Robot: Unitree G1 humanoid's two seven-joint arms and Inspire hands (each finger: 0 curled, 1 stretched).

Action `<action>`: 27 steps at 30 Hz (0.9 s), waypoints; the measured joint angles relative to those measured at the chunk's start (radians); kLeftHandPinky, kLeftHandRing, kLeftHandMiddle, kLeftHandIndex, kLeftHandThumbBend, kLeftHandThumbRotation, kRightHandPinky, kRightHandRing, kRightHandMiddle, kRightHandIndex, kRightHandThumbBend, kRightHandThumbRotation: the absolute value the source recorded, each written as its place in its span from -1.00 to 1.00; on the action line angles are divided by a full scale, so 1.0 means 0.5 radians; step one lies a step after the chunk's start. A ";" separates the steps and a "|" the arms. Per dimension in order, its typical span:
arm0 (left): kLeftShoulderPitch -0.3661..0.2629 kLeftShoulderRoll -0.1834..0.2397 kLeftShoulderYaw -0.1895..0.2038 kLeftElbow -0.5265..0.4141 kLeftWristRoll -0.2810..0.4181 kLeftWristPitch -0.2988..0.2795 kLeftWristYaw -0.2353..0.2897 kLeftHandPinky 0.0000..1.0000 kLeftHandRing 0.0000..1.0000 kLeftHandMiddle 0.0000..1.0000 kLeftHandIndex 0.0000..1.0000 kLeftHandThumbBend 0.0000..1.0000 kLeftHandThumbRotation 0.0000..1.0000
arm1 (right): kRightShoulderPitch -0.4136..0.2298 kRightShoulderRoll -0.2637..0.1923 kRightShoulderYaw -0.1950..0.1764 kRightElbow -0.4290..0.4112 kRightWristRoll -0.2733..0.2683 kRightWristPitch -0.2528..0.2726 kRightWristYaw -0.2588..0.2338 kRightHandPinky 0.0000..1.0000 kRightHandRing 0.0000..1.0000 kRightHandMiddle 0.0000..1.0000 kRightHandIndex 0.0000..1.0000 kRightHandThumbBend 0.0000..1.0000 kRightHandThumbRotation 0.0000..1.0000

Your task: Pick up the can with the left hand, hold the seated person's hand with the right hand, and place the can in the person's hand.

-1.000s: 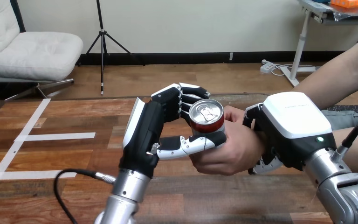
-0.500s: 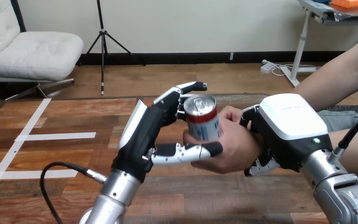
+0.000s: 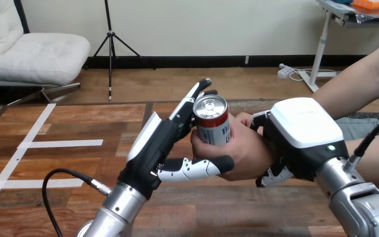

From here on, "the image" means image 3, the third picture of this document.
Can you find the person's hand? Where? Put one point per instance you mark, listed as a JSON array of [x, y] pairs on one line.
[[241, 150]]

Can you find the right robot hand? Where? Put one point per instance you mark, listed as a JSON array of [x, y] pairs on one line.
[[304, 124]]

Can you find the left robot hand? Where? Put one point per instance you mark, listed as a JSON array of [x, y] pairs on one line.
[[150, 147]]

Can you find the red and white drink can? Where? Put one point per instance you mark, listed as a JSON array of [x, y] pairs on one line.
[[213, 129]]

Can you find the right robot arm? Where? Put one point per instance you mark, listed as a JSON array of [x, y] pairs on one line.
[[356, 202]]

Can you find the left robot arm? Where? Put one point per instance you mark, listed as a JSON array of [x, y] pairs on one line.
[[117, 212]]

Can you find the person's forearm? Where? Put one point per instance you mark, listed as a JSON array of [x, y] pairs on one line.
[[359, 78]]

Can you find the white power strip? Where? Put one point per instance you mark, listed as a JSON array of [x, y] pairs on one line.
[[284, 71]]

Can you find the white desk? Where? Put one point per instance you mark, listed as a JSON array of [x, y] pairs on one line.
[[320, 45]]

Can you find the black tripod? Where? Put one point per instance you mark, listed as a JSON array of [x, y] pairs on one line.
[[110, 49]]

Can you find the orange thing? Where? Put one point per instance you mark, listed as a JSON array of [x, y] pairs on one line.
[[371, 3]]

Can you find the white cushioned chair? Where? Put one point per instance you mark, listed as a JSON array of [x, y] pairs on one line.
[[36, 55]]

